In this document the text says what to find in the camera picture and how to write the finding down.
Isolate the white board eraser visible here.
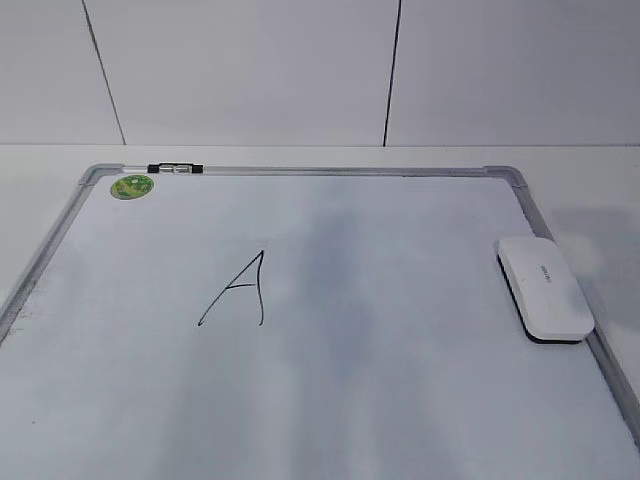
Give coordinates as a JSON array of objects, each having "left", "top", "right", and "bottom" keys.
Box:
[{"left": 497, "top": 237, "right": 595, "bottom": 344}]

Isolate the round green sticker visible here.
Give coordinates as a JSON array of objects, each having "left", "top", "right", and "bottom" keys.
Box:
[{"left": 110, "top": 174, "right": 154, "bottom": 200}]

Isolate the white board with grey frame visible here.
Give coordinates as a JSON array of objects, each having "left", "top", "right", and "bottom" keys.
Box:
[{"left": 1, "top": 164, "right": 639, "bottom": 479}]

